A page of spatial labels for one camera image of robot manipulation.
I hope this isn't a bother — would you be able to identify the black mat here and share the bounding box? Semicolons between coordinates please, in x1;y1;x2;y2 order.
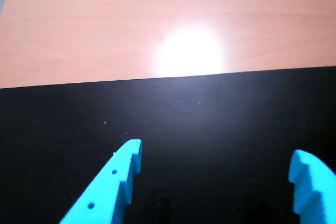
0;66;336;224

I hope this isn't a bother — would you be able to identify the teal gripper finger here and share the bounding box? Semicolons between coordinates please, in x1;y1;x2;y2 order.
288;149;336;224
59;138;143;224

